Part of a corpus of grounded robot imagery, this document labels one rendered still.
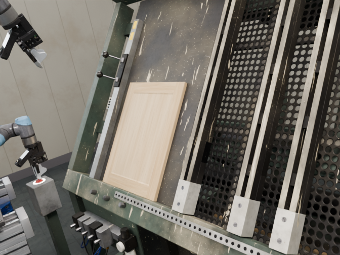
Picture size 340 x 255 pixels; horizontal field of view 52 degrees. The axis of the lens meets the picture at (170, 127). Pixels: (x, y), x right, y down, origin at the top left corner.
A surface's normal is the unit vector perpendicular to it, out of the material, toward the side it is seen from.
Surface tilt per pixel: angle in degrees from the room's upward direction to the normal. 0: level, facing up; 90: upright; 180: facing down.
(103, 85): 90
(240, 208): 55
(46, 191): 90
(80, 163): 90
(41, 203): 90
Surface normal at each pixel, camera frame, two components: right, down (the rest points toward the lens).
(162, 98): -0.70, -0.26
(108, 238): 0.67, 0.09
